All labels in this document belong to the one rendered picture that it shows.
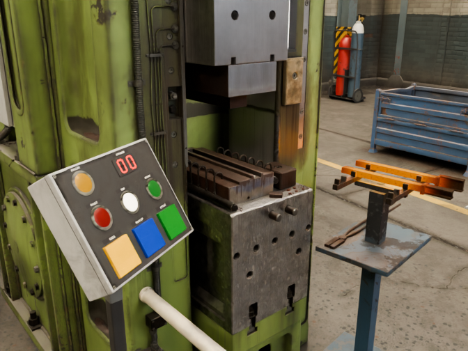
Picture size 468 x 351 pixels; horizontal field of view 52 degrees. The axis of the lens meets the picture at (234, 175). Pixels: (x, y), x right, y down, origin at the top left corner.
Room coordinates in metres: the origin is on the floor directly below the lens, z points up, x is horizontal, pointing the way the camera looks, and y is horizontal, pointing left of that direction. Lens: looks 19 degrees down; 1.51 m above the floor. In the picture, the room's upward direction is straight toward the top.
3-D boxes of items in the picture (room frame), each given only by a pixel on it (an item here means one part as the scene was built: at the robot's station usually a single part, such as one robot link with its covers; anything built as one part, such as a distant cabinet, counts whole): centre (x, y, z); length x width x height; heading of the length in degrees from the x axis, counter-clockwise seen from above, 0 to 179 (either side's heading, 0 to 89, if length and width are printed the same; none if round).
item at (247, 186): (1.67, 0.07, 0.96); 0.42 x 0.20 x 0.09; 40
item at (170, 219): (1.12, 0.16, 1.01); 0.07 x 0.05 x 0.07; 155
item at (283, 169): (1.67, -0.16, 0.95); 0.12 x 0.08 x 0.06; 40
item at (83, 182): (0.98, 0.33, 1.16); 0.05 x 0.03 x 0.04; 130
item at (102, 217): (0.96, 0.29, 1.09); 0.05 x 0.03 x 0.04; 130
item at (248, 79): (1.67, 0.07, 1.32); 0.42 x 0.20 x 0.10; 40
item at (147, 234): (1.03, 0.20, 1.01); 0.07 x 0.05 x 0.07; 155
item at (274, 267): (1.71, 0.04, 0.69); 0.56 x 0.38 x 0.45; 40
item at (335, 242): (1.87, -0.57, 0.66); 0.60 x 0.04 x 0.01; 138
